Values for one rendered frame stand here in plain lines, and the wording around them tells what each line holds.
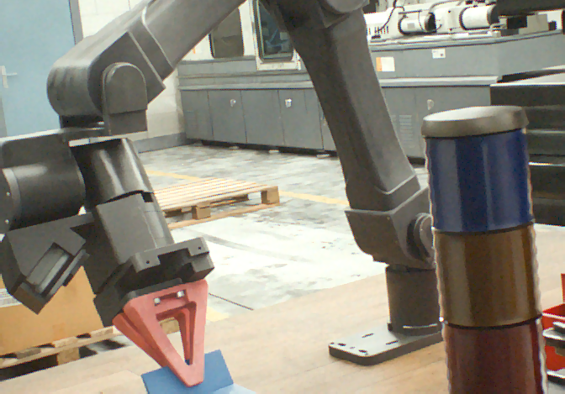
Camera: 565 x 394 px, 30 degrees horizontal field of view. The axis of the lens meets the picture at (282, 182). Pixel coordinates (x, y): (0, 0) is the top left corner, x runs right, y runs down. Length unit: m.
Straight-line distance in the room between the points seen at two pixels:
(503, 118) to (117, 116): 0.49
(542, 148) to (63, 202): 0.37
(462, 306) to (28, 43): 11.39
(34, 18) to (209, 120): 2.17
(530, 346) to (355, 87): 0.64
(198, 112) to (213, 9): 10.94
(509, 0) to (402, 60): 7.76
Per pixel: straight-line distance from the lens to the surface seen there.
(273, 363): 1.09
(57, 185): 0.82
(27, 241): 0.80
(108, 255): 0.81
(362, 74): 1.01
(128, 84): 0.83
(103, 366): 1.16
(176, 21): 0.88
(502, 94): 0.68
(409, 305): 1.09
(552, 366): 0.97
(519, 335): 0.39
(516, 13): 0.66
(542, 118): 0.66
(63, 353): 4.19
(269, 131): 10.43
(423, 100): 8.25
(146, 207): 0.84
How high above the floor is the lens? 1.24
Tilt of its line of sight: 8 degrees down
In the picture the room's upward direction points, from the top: 7 degrees counter-clockwise
